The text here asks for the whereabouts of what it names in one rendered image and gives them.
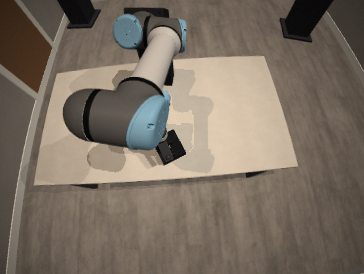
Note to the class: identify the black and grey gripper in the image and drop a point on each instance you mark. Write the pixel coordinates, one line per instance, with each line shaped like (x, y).
(169, 142)

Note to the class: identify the black lighting desk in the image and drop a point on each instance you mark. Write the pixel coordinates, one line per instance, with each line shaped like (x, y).
(176, 148)

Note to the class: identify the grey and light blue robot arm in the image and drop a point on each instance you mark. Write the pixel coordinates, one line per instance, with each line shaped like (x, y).
(135, 114)

